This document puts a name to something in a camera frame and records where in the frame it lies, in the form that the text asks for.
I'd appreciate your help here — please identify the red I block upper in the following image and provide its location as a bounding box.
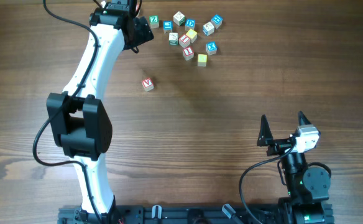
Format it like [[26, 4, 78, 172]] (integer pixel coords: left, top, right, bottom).
[[178, 34, 191, 49]]

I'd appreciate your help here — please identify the red i block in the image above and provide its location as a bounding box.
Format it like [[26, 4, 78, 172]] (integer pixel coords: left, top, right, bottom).
[[178, 34, 191, 49], [183, 47, 195, 60]]

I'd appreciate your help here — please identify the blue picture block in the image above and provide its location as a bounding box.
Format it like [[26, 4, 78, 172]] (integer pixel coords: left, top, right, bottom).
[[163, 21, 173, 34], [211, 14, 223, 29]]

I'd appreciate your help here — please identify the green Z letter block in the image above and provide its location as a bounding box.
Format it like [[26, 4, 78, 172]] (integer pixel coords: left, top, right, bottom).
[[149, 15, 159, 29]]

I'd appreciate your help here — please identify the white green picture block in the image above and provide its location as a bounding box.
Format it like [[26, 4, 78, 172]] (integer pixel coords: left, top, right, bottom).
[[168, 32, 178, 45]]

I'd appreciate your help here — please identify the red I block lower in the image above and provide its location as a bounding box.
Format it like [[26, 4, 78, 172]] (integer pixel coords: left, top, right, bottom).
[[183, 47, 195, 60]]

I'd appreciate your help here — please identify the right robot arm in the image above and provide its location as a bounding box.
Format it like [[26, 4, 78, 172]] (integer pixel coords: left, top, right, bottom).
[[257, 112, 334, 224]]

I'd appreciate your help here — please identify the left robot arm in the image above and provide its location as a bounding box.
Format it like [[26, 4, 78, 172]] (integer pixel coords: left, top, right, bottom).
[[43, 1, 154, 223]]

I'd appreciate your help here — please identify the yellow S letter block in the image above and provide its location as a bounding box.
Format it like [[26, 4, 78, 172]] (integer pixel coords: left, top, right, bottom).
[[197, 54, 208, 67]]

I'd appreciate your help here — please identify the red A letter block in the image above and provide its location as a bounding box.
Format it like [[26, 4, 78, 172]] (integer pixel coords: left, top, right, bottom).
[[142, 78, 154, 91]]

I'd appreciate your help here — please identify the white green top block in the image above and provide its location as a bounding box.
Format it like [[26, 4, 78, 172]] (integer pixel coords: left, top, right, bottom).
[[173, 11, 186, 26]]

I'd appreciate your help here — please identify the blue X letter block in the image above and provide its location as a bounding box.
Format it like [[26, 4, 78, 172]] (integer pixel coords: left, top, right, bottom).
[[206, 42, 218, 55]]

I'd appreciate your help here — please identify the white blue side block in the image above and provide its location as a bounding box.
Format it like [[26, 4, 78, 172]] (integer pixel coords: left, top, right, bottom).
[[203, 22, 215, 36]]

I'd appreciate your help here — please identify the blue picture block right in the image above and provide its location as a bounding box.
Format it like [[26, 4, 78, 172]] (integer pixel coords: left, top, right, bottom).
[[211, 14, 223, 29]]

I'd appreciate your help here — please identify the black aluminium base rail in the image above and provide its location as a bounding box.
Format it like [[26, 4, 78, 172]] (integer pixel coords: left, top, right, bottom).
[[57, 203, 335, 224]]

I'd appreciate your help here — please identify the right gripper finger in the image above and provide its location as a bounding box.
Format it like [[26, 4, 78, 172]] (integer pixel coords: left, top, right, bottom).
[[257, 114, 273, 147], [298, 111, 311, 126]]

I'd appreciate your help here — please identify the yellow top block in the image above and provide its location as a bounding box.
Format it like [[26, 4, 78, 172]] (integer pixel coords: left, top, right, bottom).
[[186, 29, 198, 43]]

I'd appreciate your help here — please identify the blue D letter block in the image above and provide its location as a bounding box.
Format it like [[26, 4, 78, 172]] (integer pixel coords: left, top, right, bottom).
[[185, 18, 196, 31]]

